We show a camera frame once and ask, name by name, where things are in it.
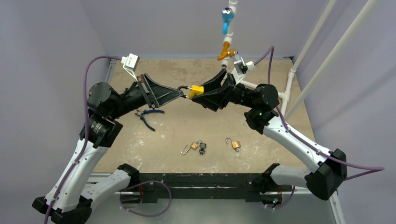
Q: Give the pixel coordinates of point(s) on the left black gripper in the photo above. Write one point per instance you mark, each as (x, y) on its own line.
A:
(162, 94)

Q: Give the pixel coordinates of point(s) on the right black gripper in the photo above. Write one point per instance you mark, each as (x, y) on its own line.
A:
(229, 91)

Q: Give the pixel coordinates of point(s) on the yellow black padlock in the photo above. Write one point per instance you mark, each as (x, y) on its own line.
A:
(195, 90)

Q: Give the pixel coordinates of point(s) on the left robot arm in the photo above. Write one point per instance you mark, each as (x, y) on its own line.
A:
(70, 201)

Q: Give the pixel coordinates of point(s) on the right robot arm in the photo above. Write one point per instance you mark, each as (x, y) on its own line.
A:
(324, 171)

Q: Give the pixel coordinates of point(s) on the black key bunch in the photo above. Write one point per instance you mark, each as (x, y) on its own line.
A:
(201, 146)

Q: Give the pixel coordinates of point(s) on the orange tap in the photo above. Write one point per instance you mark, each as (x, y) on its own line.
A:
(226, 51)

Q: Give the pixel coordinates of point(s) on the brass padlock open shackle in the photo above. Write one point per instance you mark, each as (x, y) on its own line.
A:
(235, 144)

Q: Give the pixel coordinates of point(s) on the brass padlock long shackle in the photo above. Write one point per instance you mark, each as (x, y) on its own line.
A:
(187, 148)

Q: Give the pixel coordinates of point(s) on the blue tap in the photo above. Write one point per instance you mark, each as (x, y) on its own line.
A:
(227, 16)

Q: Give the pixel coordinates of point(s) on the black base bar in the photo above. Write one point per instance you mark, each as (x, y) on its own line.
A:
(249, 187)

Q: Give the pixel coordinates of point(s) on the white diagonal pole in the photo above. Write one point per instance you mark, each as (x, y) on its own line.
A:
(358, 21)

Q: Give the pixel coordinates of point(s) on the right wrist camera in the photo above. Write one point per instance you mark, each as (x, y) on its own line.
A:
(241, 68)

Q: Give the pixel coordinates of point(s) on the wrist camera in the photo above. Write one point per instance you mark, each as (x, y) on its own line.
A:
(129, 64)
(241, 68)

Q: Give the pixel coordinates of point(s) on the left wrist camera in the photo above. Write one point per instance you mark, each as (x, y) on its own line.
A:
(129, 64)

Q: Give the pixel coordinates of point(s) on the aluminium frame rail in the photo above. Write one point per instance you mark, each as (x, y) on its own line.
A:
(109, 71)

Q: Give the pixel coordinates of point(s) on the white pvc pipe frame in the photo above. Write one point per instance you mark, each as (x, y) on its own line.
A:
(285, 95)

